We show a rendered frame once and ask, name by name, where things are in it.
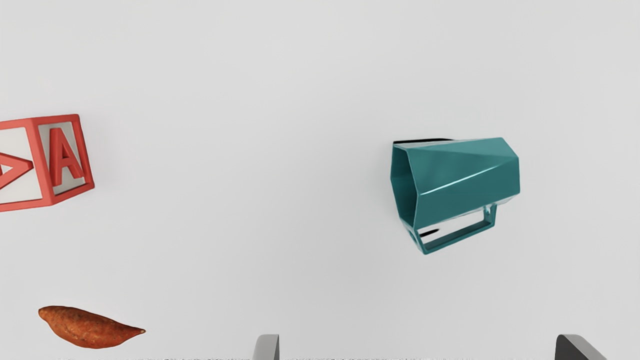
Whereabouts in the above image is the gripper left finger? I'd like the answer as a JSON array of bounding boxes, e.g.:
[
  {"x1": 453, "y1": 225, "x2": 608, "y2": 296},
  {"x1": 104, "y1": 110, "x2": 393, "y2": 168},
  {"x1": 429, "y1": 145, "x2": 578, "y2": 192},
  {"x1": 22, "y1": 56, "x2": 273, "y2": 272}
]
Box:
[{"x1": 252, "y1": 334, "x2": 280, "y2": 360}]

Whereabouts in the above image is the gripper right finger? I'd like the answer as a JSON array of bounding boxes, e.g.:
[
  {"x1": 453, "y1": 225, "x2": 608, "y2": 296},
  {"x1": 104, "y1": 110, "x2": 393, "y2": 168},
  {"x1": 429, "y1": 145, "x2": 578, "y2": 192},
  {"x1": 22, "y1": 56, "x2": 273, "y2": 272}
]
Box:
[{"x1": 555, "y1": 334, "x2": 608, "y2": 360}]

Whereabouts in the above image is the teal faceted mug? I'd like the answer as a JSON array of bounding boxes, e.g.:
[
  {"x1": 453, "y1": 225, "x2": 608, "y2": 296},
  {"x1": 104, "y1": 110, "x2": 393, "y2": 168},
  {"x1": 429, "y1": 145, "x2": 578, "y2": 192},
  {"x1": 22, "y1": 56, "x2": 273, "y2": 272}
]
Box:
[{"x1": 390, "y1": 137, "x2": 521, "y2": 256}]

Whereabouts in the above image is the brown sweet potato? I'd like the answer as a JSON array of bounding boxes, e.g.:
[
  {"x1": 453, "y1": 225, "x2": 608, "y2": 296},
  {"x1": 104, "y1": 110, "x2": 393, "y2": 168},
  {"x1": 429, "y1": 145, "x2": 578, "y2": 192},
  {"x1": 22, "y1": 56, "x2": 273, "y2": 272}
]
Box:
[{"x1": 38, "y1": 305, "x2": 147, "y2": 350}]

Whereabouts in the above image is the red letter block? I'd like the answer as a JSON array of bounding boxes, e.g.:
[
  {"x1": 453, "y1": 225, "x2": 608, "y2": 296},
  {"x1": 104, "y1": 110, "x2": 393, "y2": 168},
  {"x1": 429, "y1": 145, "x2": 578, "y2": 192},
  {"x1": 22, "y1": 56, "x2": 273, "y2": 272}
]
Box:
[{"x1": 0, "y1": 114, "x2": 96, "y2": 213}]

